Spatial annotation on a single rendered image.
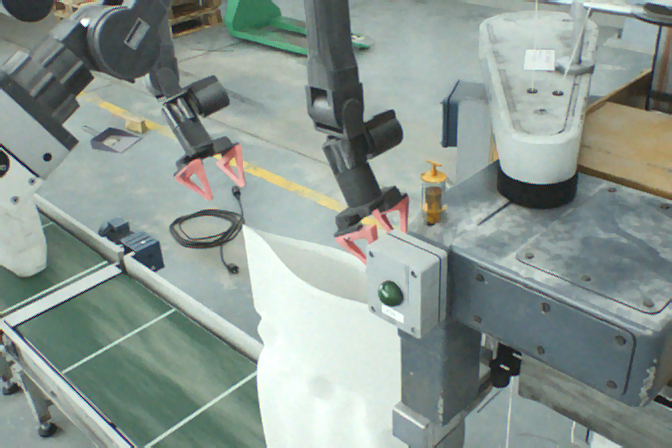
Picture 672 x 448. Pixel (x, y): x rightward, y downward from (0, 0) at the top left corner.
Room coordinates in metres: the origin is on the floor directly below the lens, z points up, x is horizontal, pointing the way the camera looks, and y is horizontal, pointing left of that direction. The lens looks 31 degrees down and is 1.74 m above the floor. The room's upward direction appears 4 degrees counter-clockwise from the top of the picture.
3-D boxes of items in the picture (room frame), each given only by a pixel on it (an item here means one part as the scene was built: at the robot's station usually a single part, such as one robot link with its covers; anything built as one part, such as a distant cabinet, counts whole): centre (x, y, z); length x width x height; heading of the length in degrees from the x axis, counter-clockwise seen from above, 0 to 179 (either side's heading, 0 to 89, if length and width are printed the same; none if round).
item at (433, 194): (0.68, -0.11, 1.37); 0.03 x 0.02 x 0.03; 43
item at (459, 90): (1.14, -0.24, 1.25); 0.10 x 0.08 x 0.12; 158
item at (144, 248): (2.28, 0.79, 0.35); 0.30 x 0.15 x 0.15; 43
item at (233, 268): (2.92, 0.47, 0.02); 0.61 x 0.51 x 0.04; 43
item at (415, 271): (0.63, -0.07, 1.29); 0.08 x 0.05 x 0.09; 43
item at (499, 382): (0.74, -0.22, 1.04); 0.03 x 0.03 x 0.03
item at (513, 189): (0.73, -0.24, 1.35); 0.09 x 0.09 x 0.03
